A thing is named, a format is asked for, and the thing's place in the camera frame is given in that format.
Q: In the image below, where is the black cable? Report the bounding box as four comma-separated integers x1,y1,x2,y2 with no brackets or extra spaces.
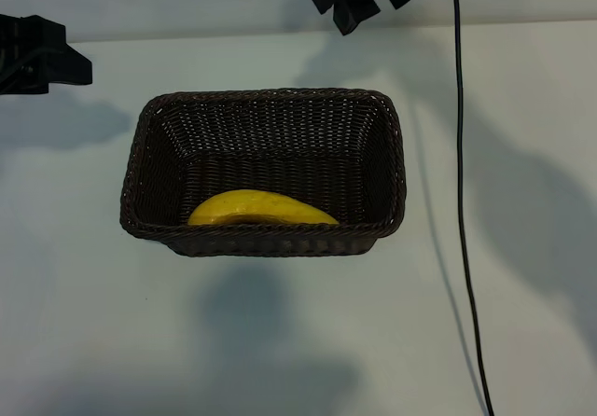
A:
449,0,495,416

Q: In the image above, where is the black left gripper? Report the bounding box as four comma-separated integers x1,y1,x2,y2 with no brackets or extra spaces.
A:
0,13,94,97

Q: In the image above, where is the dark brown wicker basket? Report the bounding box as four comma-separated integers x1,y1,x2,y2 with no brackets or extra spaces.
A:
118,87,408,259

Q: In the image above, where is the yellow banana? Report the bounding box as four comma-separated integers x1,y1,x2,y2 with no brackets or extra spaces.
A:
187,188,340,227

